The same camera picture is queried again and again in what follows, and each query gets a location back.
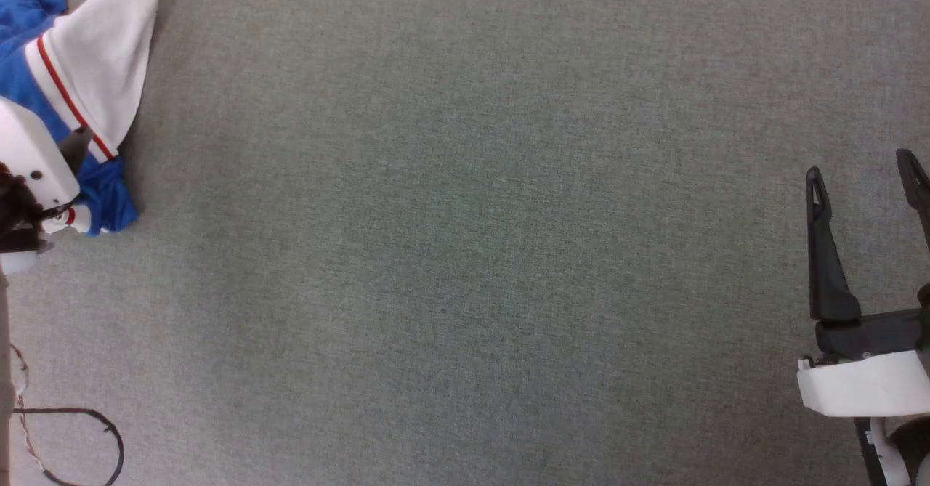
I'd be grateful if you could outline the thin reddish wire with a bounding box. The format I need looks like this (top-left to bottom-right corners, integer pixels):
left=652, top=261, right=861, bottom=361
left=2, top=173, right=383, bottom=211
left=9, top=344, right=46, bottom=474

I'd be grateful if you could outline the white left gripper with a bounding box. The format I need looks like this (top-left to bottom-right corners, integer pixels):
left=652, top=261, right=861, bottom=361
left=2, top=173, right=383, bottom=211
left=0, top=97, right=94, bottom=216

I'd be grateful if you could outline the grey fabric sofa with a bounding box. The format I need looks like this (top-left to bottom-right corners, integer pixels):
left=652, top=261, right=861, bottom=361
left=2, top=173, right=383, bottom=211
left=0, top=0, right=930, bottom=486

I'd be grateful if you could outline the blue and white garment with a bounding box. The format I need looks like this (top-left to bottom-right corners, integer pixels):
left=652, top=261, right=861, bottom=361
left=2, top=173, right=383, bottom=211
left=0, top=0, right=158, bottom=238

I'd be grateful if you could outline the black loop cable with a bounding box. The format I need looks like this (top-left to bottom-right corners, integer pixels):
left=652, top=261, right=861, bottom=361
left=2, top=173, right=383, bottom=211
left=13, top=406, right=125, bottom=486

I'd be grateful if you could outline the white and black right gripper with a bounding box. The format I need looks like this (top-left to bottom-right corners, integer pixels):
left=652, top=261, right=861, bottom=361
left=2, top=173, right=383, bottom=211
left=796, top=147, right=930, bottom=418

